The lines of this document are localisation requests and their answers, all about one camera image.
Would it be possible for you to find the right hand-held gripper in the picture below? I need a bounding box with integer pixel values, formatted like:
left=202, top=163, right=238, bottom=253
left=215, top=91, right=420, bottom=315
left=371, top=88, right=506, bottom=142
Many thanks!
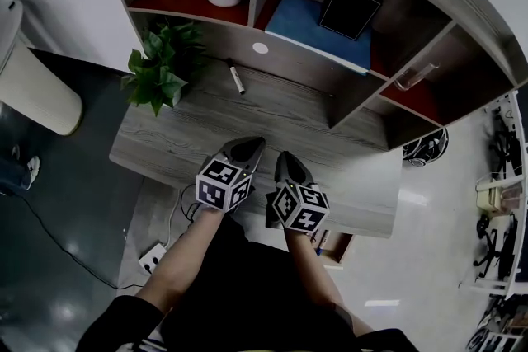
left=264, top=150, right=332, bottom=235

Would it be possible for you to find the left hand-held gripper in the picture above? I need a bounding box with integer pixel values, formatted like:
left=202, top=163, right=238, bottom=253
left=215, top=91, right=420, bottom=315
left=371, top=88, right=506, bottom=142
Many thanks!
left=195, top=136, right=267, bottom=215

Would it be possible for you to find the black marker pen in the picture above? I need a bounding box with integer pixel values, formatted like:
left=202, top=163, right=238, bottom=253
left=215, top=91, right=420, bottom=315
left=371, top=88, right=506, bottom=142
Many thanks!
left=224, top=57, right=247, bottom=96

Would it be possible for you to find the wooden drawer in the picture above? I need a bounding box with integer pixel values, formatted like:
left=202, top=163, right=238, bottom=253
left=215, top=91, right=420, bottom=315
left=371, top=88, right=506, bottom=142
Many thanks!
left=307, top=228, right=356, bottom=270

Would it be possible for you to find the person's left forearm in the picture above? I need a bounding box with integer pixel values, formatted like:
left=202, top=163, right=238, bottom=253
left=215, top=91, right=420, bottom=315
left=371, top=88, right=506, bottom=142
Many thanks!
left=135, top=208, right=226, bottom=317

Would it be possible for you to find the person's right forearm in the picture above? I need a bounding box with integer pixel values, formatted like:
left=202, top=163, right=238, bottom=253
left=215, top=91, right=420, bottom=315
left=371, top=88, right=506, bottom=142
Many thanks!
left=284, top=230, right=375, bottom=337

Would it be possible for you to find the grey wooden desk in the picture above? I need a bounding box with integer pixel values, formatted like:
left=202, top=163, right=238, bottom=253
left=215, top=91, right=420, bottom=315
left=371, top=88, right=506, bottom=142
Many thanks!
left=107, top=61, right=404, bottom=240

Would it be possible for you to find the black office chair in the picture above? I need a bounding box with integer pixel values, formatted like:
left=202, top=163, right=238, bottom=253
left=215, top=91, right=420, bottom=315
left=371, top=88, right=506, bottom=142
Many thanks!
left=474, top=214, right=521, bottom=281
left=488, top=110, right=525, bottom=178

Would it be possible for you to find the long white office desk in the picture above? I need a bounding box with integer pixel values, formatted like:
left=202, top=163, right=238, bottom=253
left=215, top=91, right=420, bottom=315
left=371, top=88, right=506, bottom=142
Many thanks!
left=457, top=92, right=528, bottom=298

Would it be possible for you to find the grey wooden shelf hutch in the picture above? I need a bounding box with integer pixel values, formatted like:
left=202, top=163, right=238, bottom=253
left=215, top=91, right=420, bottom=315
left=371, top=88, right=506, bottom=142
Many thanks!
left=97, top=0, right=528, bottom=152

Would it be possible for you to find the green potted plant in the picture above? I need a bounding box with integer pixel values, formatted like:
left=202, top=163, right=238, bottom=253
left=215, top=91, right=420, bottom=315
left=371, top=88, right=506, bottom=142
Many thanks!
left=120, top=21, right=207, bottom=119

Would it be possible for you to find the person's black clothing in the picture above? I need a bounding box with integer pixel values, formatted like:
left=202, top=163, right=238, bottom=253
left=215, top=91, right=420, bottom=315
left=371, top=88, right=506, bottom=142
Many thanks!
left=76, top=214, right=420, bottom=352

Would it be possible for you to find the white power strip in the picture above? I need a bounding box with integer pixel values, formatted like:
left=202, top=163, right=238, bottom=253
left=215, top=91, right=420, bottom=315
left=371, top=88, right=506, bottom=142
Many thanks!
left=138, top=242, right=169, bottom=274

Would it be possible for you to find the pile of black backpacks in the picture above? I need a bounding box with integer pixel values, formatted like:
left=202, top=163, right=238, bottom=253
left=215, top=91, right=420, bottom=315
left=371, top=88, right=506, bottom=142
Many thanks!
left=402, top=127, right=450, bottom=168

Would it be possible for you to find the blue book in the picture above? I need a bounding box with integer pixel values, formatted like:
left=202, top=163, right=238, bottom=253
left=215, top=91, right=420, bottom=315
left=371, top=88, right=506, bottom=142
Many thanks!
left=263, top=0, right=375, bottom=76

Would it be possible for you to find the clear drinking glass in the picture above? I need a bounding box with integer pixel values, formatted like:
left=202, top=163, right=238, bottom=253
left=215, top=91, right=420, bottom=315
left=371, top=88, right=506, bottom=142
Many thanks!
left=391, top=60, right=441, bottom=92

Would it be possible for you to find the black box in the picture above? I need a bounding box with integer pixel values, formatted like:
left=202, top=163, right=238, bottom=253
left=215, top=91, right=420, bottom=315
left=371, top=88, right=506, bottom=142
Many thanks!
left=318, top=0, right=384, bottom=42

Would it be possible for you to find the beige storage box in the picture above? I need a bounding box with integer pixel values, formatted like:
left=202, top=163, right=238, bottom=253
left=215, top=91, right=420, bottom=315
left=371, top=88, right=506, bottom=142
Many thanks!
left=474, top=172, right=526, bottom=216

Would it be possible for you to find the white power cable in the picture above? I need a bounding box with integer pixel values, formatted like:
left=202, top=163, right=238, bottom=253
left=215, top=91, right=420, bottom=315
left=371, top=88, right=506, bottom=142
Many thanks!
left=167, top=187, right=185, bottom=248

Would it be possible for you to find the long black cable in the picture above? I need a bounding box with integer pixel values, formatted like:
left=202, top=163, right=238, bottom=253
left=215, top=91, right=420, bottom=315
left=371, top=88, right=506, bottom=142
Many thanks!
left=16, top=193, right=144, bottom=290

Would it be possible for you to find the white fluted pedestal table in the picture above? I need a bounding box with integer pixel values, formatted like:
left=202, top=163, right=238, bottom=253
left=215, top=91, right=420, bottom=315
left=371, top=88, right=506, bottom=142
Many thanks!
left=0, top=0, right=83, bottom=137

